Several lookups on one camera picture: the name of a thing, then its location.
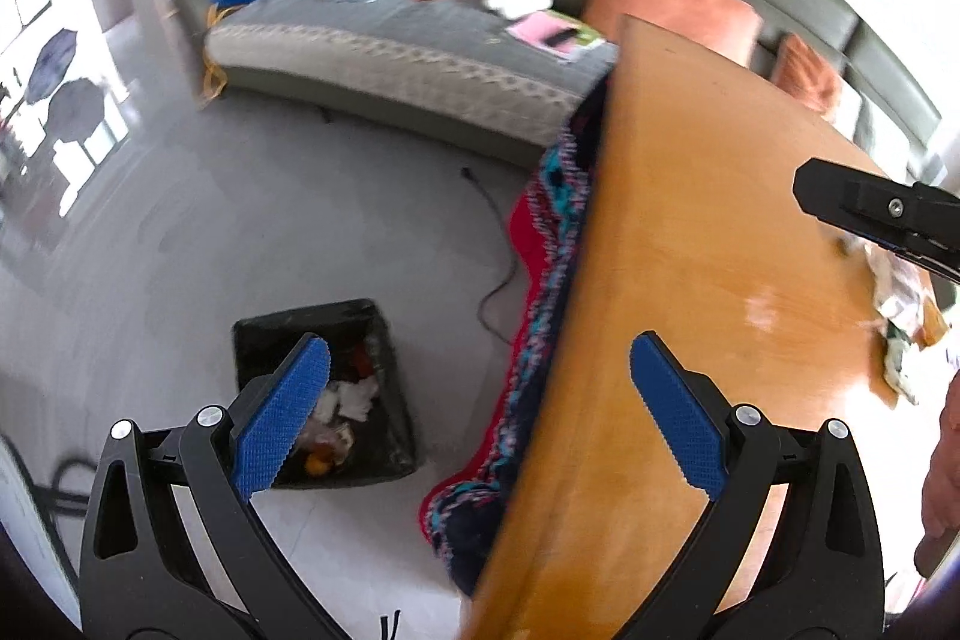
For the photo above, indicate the red patterned knit blanket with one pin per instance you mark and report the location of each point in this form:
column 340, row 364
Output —
column 540, row 280

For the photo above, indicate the pink book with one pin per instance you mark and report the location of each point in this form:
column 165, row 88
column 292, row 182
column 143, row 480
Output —
column 551, row 34

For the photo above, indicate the large orange cushion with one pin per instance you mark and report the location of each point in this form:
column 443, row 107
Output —
column 667, row 10

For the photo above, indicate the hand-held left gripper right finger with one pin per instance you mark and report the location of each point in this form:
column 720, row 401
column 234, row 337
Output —
column 679, row 415

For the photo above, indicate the dark umbrella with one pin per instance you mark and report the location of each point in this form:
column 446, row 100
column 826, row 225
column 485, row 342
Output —
column 75, row 108
column 49, row 63

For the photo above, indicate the black-lined trash bin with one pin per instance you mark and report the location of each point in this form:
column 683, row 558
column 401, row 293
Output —
column 382, row 325

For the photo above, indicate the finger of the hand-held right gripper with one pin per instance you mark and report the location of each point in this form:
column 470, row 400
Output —
column 862, row 201

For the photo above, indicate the small orange cushion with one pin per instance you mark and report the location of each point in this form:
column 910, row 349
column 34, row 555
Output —
column 814, row 74

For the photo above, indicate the grey-green sofa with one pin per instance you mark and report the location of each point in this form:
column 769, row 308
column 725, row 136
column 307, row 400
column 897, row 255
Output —
column 420, row 55

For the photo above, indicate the person's right forearm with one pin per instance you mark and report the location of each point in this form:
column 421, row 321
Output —
column 943, row 475

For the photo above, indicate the crumpled white paper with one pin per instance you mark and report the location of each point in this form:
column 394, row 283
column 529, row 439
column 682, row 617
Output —
column 352, row 396

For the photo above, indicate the crumpled paper wrappers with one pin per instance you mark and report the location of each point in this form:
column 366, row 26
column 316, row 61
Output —
column 900, row 302

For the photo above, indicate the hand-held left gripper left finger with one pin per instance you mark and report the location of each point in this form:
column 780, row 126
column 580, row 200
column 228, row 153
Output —
column 285, row 415

